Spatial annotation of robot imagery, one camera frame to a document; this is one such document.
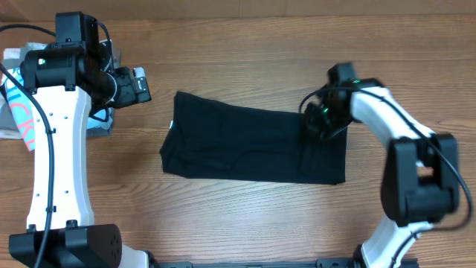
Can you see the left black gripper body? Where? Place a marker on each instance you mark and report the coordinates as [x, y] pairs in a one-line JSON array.
[[126, 93]]

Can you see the grey folded t-shirt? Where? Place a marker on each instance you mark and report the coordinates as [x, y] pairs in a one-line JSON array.
[[12, 58]]

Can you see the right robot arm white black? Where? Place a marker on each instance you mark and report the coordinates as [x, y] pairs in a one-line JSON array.
[[420, 183]]

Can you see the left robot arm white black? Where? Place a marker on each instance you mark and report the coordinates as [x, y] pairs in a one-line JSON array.
[[64, 85]]

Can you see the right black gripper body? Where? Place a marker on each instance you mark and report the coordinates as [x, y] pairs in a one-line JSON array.
[[317, 121]]

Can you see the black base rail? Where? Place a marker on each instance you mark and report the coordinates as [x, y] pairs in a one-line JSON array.
[[319, 263]]

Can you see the light blue printed t-shirt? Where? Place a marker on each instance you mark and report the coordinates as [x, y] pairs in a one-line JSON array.
[[20, 111]]

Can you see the black t-shirt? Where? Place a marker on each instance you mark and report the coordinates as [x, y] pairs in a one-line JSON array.
[[213, 140]]

